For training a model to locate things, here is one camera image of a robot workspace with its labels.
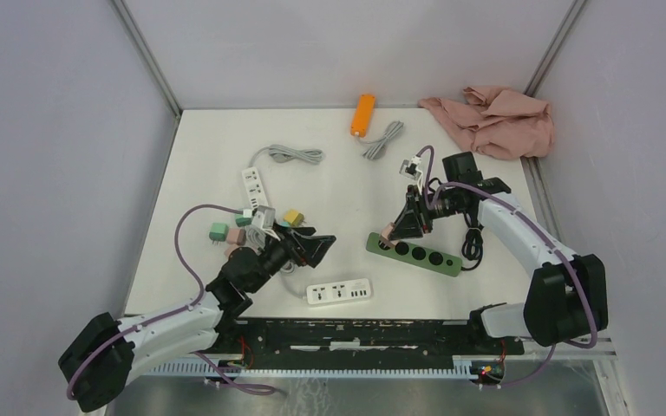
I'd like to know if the pink plug from orange strip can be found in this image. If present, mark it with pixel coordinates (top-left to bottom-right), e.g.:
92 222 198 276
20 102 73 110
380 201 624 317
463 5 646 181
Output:
225 228 246 246

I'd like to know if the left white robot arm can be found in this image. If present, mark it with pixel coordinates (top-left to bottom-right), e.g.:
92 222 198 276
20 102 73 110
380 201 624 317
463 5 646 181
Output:
58 226 336 413

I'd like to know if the grey cable of orange strip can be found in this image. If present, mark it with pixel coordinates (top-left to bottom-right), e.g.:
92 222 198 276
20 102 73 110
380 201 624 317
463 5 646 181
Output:
358 120 406 161

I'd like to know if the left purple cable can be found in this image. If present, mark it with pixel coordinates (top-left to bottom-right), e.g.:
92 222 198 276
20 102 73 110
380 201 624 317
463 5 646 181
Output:
65 204 283 402

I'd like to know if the pink crumpled cloth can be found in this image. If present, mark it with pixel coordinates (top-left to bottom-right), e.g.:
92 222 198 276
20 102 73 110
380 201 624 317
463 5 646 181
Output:
418 86 556 160

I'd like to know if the black power cable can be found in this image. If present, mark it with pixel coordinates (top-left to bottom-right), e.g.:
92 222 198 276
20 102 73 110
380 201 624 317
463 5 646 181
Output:
459 212 486 272

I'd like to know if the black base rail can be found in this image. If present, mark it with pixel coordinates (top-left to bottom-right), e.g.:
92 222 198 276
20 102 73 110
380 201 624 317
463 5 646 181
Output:
209 317 525 370

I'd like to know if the dark green power strip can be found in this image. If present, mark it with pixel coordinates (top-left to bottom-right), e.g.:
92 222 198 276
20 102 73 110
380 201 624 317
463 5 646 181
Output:
365 232 463 277

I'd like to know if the yellow plug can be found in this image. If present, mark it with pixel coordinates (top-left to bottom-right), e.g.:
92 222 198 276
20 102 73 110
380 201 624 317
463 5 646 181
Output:
282 209 304 228

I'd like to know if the orange power strip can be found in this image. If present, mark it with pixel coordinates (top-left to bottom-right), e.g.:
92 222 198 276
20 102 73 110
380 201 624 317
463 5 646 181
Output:
349 94 375 138

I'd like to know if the purple cable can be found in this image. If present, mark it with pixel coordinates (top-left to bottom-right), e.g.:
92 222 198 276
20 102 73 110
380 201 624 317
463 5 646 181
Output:
65 204 283 402
415 144 598 392

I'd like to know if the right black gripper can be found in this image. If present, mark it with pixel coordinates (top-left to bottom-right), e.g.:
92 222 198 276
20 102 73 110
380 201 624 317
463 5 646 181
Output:
388 184 460 239

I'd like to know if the grey cable of small strip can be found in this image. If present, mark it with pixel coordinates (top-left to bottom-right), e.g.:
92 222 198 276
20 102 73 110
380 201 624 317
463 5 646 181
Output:
249 144 325 171

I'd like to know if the green plug from orange strip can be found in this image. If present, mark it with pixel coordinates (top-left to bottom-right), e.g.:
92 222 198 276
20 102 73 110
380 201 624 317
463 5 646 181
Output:
208 222 230 244

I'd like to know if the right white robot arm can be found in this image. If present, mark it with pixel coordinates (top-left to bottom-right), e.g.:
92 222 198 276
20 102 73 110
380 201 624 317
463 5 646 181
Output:
384 152 608 354

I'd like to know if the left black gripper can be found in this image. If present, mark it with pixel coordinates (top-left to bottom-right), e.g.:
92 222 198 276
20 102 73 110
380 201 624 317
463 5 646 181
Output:
248 222 335 293

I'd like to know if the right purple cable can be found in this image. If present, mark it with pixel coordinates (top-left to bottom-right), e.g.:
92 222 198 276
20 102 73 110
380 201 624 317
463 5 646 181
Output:
415 144 598 392

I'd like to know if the small white power strip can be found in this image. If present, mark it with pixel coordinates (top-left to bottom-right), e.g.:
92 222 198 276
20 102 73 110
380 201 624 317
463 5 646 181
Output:
240 166 270 210

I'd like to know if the grey cable of white strip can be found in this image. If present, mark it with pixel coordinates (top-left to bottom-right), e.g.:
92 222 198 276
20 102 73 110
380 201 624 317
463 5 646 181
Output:
277 263 310 298

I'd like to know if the long white power strip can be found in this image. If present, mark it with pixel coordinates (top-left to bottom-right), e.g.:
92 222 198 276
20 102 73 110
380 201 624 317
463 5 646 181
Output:
305 278 373 306

